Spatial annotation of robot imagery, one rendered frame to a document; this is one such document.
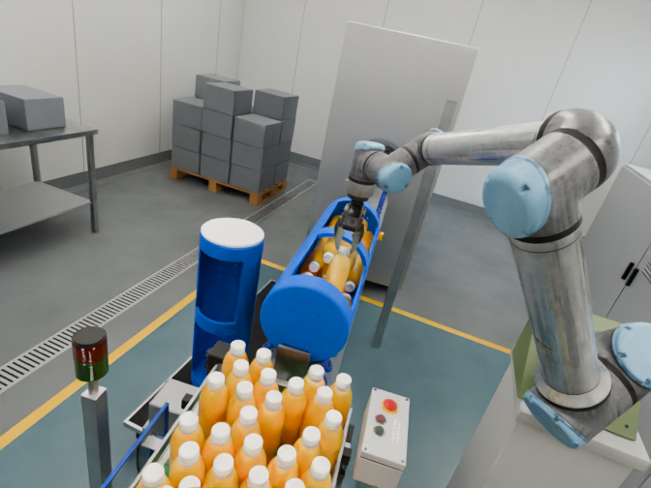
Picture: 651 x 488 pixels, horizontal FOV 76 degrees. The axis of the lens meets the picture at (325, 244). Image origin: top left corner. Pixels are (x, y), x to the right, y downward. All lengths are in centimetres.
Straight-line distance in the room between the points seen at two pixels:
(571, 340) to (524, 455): 59
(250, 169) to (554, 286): 423
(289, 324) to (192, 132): 402
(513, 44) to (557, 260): 542
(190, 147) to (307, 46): 243
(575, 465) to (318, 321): 81
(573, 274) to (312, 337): 78
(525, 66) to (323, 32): 270
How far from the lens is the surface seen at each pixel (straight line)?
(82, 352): 98
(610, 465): 145
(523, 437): 139
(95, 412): 111
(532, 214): 68
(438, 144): 114
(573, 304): 86
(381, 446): 104
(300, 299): 125
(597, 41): 621
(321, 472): 95
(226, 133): 486
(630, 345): 117
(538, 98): 613
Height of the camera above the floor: 189
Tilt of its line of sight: 26 degrees down
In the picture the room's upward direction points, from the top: 12 degrees clockwise
